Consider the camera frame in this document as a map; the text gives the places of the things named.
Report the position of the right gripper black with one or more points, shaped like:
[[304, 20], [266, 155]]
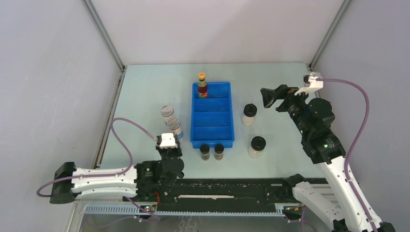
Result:
[[281, 92]]

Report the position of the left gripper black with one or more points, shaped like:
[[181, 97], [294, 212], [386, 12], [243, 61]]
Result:
[[178, 151]]

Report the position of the clear jar silver lid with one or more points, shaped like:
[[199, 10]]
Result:
[[175, 126], [168, 113]]

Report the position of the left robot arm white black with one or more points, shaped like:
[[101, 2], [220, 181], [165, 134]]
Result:
[[140, 181]]

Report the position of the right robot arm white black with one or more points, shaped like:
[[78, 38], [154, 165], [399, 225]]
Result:
[[353, 212]]

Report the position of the white spice jar black lid far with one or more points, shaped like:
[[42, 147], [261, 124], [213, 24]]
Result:
[[249, 114]]

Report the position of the white spice jar black lid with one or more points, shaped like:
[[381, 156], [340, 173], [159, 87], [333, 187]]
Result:
[[249, 114], [256, 147]]

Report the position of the small pepper jar left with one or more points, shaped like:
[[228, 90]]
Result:
[[204, 149]]

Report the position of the small pepper jar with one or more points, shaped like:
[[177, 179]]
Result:
[[204, 149], [219, 149]]

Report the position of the small pepper jar right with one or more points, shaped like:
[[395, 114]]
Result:
[[219, 149]]

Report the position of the white spice jar black lid near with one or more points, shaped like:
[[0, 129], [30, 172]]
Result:
[[256, 147]]

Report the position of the blue compartment tray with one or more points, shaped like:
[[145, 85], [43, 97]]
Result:
[[212, 120]]

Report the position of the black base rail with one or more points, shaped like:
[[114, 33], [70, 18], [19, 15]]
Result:
[[260, 195]]

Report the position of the aluminium frame front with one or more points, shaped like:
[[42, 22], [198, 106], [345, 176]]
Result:
[[124, 208]]

